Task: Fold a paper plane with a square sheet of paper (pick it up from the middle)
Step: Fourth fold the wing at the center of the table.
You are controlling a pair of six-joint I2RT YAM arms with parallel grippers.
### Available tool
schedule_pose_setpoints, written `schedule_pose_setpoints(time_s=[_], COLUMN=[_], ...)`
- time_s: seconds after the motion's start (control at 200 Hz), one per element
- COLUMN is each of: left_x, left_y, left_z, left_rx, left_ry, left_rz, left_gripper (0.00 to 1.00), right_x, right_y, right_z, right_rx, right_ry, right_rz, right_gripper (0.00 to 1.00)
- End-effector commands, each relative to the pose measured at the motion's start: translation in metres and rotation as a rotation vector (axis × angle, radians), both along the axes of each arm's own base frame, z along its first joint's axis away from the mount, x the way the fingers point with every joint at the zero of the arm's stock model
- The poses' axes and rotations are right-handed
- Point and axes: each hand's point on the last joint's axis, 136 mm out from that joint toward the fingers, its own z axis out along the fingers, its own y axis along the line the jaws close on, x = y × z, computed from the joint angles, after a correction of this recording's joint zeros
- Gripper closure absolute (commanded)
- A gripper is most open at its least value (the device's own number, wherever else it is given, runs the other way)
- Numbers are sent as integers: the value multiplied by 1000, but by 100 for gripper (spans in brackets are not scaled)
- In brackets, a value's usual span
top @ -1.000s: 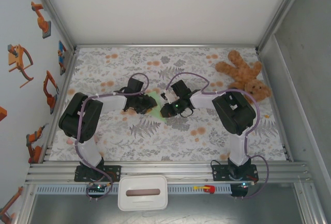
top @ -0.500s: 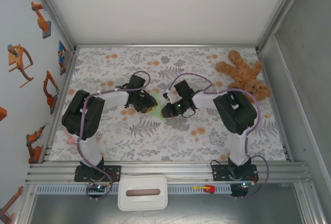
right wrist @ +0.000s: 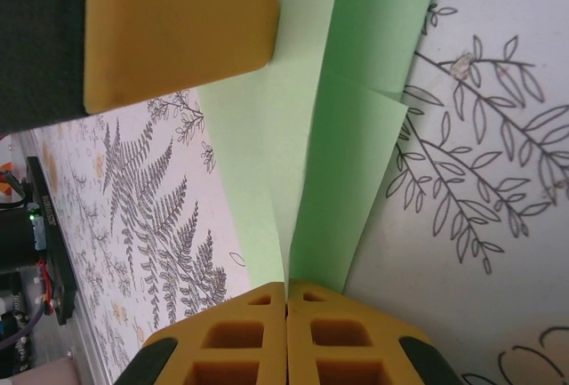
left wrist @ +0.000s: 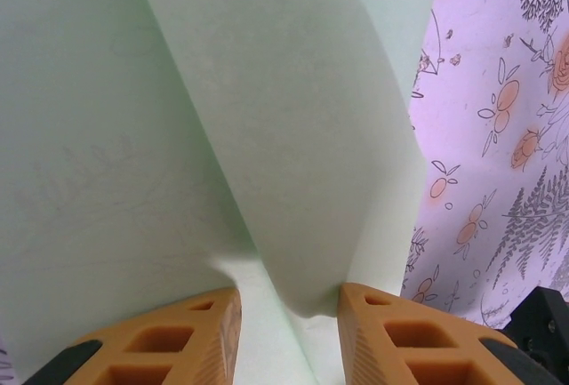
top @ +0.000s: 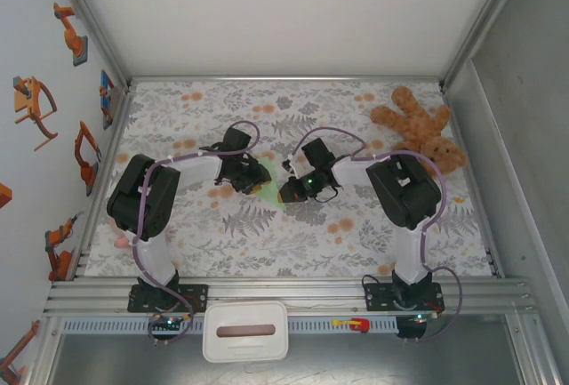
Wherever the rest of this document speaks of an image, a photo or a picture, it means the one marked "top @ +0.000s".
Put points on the green paper sheet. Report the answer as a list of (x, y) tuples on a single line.
[(271, 191)]

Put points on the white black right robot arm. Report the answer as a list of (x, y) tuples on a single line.
[(402, 189)]

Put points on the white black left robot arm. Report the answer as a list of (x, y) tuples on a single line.
[(142, 196)]

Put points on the floral tablecloth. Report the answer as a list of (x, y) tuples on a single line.
[(311, 247)]

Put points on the brown teddy bear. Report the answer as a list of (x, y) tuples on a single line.
[(418, 127)]

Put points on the white tissue box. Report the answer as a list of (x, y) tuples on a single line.
[(222, 314)]

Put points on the pink plush toy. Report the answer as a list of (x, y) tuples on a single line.
[(121, 243)]

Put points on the small red yellow object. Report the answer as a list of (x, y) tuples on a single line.
[(360, 325)]

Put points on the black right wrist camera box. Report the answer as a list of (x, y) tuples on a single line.
[(318, 153)]

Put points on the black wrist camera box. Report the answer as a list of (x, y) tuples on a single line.
[(318, 153), (238, 139)]

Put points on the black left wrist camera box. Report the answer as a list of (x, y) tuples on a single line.
[(238, 139)]

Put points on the aluminium frame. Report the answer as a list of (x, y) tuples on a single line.
[(284, 289)]

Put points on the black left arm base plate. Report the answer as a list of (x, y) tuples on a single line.
[(197, 296)]

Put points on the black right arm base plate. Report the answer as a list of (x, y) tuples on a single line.
[(378, 298)]

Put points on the blue orange wall sticker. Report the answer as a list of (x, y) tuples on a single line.
[(106, 91)]

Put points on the orange gripper wall sticker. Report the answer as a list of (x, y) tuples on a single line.
[(29, 100)]

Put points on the orange block wall sticker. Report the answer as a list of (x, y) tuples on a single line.
[(4, 196)]

